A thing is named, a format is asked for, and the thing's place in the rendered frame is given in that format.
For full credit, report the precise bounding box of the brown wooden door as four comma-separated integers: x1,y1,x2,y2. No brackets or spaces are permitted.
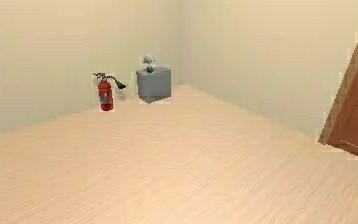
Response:
318,10,358,162

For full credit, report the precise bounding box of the red fire extinguisher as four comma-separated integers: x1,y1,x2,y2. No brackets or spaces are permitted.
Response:
92,72,127,112

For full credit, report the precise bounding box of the small green base lamp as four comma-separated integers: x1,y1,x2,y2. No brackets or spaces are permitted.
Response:
142,54,156,74

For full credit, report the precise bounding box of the grey box cabinet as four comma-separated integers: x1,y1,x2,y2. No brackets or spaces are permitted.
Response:
135,66,172,105

